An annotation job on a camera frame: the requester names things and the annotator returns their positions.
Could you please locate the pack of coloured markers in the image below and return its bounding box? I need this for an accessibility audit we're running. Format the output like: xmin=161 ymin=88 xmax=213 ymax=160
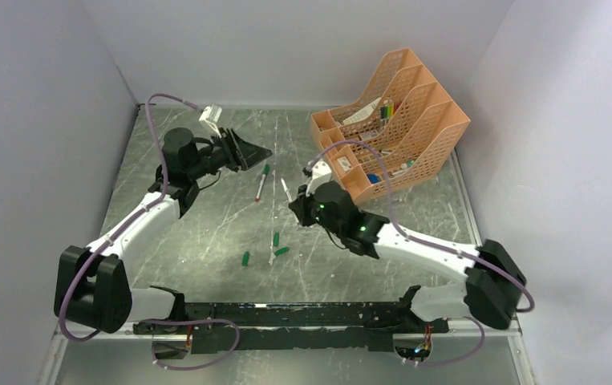
xmin=379 ymin=101 xmax=395 ymax=129

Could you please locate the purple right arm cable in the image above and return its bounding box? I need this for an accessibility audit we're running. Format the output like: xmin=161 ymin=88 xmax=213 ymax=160
xmin=308 ymin=140 xmax=536 ymax=367

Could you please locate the white staples box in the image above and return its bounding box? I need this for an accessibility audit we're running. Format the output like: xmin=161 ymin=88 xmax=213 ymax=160
xmin=336 ymin=156 xmax=352 ymax=172

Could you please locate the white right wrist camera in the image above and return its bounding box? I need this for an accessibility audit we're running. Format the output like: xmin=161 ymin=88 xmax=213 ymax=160
xmin=304 ymin=160 xmax=332 ymax=195

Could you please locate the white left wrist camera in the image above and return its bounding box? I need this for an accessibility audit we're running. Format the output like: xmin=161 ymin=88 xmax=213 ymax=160
xmin=198 ymin=103 xmax=222 ymax=136

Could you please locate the orange plastic desk organizer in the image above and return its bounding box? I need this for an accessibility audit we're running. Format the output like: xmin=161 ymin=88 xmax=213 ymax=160
xmin=310 ymin=48 xmax=471 ymax=203

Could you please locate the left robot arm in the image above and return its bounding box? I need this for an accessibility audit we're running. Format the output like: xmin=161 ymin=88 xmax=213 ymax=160
xmin=54 ymin=128 xmax=273 ymax=334

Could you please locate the white paper booklet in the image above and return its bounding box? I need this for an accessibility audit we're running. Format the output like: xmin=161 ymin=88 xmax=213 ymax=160
xmin=342 ymin=97 xmax=380 ymax=125

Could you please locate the white green glue stick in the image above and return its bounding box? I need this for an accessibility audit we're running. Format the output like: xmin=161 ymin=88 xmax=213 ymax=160
xmin=400 ymin=160 xmax=413 ymax=170

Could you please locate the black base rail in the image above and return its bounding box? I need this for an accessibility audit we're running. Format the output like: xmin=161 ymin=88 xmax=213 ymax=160
xmin=132 ymin=286 xmax=448 ymax=354

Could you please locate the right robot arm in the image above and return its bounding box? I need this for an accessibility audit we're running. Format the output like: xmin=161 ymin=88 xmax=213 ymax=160
xmin=288 ymin=181 xmax=526 ymax=332

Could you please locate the blue round object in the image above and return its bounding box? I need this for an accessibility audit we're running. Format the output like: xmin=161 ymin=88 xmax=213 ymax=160
xmin=367 ymin=173 xmax=380 ymax=184

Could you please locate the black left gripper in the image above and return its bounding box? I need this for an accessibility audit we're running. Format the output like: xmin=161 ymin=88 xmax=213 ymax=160
xmin=187 ymin=127 xmax=272 ymax=180

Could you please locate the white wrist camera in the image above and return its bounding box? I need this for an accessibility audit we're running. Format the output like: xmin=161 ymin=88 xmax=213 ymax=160
xmin=198 ymin=103 xmax=222 ymax=136
xmin=304 ymin=160 xmax=332 ymax=195

